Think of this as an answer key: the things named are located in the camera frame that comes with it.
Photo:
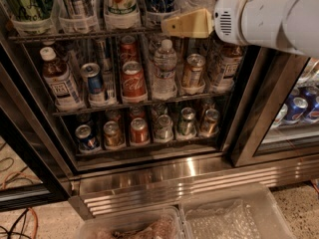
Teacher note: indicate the gold can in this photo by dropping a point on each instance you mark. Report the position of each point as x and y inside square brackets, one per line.
[210, 121]
[113, 134]

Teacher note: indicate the clear water bottle middle shelf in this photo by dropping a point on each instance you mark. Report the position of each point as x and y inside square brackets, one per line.
[165, 61]

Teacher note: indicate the fridge left glass door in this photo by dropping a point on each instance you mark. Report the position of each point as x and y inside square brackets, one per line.
[27, 127]

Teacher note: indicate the left clear plastic bin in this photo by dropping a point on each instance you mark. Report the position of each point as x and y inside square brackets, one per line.
[156, 223]

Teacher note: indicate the gold can bottom right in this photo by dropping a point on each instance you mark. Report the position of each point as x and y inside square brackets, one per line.
[210, 121]

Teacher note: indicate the right clear plastic bin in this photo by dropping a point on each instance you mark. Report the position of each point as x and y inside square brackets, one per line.
[241, 212]

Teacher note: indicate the pepsi can bottom shelf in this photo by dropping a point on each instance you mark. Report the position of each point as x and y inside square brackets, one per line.
[86, 139]

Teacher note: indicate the green can top shelf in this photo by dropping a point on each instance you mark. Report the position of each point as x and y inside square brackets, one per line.
[31, 10]

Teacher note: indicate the right iced tea bottle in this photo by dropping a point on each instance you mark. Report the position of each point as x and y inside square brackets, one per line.
[226, 65]

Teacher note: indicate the red coca-cola can rear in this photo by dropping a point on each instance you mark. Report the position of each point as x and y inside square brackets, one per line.
[129, 49]

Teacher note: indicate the gold can middle shelf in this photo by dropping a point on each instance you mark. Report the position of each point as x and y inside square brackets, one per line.
[193, 71]

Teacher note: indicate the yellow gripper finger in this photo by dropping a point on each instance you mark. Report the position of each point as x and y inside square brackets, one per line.
[197, 23]

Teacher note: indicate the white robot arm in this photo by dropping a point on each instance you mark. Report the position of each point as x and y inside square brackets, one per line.
[290, 26]

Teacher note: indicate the red coca-cola can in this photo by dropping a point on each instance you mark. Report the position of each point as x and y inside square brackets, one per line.
[129, 49]
[133, 80]

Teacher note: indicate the clear plastic bin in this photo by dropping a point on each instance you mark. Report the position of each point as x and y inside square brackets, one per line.
[241, 212]
[156, 223]

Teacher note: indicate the fridge glass door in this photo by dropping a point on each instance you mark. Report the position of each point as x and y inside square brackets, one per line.
[271, 132]
[27, 127]

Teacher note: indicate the steel fridge bottom grille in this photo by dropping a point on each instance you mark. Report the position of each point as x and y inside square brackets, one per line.
[166, 183]

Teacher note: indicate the iced tea bottle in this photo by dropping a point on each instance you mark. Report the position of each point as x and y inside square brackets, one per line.
[59, 78]
[226, 65]

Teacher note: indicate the left iced tea bottle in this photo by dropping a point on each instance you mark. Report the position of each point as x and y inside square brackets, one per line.
[59, 78]

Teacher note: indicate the red coca-cola can front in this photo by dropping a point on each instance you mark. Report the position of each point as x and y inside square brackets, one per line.
[133, 80]

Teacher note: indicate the gold can bottom left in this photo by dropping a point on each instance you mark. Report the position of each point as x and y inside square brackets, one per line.
[113, 134]

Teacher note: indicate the red can bottom shelf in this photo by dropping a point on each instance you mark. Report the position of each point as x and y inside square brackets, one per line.
[139, 131]

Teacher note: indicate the blue can middle shelf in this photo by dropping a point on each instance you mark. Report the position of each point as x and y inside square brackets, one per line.
[91, 75]

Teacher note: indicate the silver can bottom shelf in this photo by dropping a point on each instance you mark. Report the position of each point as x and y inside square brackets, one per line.
[163, 128]

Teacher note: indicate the silver can top shelf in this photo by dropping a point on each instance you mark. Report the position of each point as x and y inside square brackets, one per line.
[79, 9]

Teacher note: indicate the fridge right glass door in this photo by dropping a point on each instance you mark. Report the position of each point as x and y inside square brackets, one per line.
[271, 132]

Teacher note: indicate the blue pepsi cans right compartment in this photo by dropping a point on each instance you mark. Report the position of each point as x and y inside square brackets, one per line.
[302, 105]

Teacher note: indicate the silver can shelf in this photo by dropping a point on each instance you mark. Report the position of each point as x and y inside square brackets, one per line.
[79, 9]
[163, 128]

